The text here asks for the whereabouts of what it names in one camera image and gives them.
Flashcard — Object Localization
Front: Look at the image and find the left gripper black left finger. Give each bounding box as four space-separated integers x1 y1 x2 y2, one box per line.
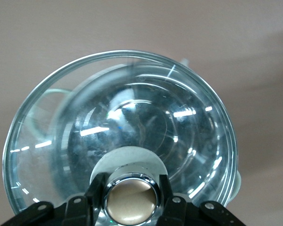
65 173 107 226

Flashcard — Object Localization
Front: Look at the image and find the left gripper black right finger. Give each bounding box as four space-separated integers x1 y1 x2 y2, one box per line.
159 174 189 226

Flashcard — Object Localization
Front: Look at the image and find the glass pot lid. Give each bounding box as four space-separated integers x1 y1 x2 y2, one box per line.
2 49 238 226

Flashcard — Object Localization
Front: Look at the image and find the stainless steel pot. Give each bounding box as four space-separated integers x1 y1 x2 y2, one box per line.
30 57 242 212

